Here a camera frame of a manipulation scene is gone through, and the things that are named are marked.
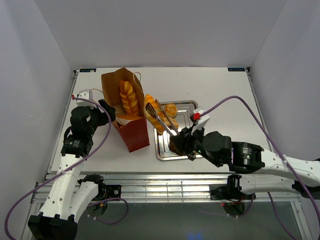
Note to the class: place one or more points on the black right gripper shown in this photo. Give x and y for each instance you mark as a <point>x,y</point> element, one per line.
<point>185,138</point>

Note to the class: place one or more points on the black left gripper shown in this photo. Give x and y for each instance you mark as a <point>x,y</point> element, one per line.
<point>103,116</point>

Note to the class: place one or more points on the long twisted glazed bread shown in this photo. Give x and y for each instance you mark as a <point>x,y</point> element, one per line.
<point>129,98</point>

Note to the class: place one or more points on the brown red paper bag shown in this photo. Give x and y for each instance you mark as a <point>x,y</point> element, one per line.
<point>135,133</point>

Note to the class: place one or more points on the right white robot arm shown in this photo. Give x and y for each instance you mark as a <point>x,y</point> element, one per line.
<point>254,169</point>

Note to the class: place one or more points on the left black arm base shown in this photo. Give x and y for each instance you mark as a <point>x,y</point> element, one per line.
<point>108,191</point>

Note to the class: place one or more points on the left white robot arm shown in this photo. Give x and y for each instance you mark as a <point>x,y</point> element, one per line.
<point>69,195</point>

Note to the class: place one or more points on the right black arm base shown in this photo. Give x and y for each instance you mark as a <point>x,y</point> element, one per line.
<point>229,193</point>

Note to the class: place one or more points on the dark chocolate croissant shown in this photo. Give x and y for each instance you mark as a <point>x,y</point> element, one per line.
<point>173,148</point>

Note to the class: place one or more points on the pale curved croissant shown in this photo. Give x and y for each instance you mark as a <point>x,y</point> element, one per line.
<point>173,121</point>

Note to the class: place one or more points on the round golden bun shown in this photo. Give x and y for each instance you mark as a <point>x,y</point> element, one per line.
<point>171,110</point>

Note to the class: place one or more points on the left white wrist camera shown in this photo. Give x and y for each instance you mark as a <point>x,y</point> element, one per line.
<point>83,94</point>

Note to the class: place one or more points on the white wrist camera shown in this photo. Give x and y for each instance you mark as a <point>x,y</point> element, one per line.
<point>199,120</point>
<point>83,94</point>

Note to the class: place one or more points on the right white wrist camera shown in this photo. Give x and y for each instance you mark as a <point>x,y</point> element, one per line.
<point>199,120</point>

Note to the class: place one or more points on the aluminium frame rail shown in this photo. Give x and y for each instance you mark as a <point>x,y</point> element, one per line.
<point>165,188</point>

